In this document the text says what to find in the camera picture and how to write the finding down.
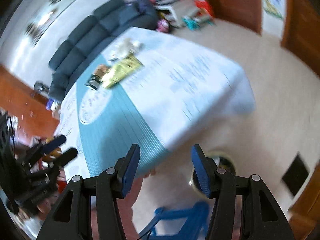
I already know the dark green snack packet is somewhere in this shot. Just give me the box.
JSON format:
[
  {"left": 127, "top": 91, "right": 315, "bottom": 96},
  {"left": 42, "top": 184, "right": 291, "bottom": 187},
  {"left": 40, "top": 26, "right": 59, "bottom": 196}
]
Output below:
[{"left": 85, "top": 64, "right": 111, "bottom": 90}]

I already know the white tissue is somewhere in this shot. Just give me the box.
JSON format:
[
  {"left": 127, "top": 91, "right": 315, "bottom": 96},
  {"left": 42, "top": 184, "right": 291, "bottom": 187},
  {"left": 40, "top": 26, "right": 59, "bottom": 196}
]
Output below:
[{"left": 110, "top": 38, "right": 144, "bottom": 60}]

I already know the floral teal tablecloth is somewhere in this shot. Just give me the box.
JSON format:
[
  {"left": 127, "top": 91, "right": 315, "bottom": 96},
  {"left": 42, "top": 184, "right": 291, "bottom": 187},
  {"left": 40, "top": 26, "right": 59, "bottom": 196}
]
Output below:
[{"left": 56, "top": 27, "right": 255, "bottom": 179}]

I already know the yellow green snack bag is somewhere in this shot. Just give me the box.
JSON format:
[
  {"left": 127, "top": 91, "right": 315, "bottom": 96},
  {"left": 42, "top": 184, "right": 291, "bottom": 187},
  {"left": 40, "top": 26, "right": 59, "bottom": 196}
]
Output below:
[{"left": 101, "top": 54, "right": 143, "bottom": 89}]

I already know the white side table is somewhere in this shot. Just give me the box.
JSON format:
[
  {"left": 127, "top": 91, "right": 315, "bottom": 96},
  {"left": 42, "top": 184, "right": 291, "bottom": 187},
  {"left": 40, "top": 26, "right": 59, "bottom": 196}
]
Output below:
[{"left": 155, "top": 0, "right": 200, "bottom": 28}]

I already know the brown wooden door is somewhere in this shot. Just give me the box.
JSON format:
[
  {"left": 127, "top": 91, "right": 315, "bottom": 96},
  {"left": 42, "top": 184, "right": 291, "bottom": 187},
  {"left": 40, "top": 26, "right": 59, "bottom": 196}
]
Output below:
[{"left": 206, "top": 0, "right": 262, "bottom": 34}]

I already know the blue plastic stool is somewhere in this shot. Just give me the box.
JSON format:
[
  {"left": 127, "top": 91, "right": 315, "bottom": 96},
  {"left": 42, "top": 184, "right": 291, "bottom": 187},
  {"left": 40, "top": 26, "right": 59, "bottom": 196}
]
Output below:
[{"left": 138, "top": 201, "right": 209, "bottom": 239}]

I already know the dark teal sofa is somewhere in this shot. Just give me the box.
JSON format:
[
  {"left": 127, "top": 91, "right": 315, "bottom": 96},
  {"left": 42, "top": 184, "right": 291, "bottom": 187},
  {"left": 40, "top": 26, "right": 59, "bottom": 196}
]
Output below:
[{"left": 48, "top": 0, "right": 159, "bottom": 102}]

